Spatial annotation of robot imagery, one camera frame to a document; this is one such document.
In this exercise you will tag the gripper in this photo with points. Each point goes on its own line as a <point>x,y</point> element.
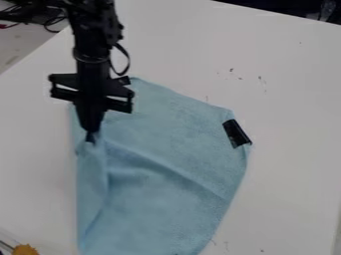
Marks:
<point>92,84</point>

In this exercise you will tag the light blue cloth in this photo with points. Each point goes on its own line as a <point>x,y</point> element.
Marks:
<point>164,172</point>

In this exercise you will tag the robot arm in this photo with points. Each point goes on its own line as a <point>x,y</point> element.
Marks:
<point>91,30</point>

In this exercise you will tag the yellow toy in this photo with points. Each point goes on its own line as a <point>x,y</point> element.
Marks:
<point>24,250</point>

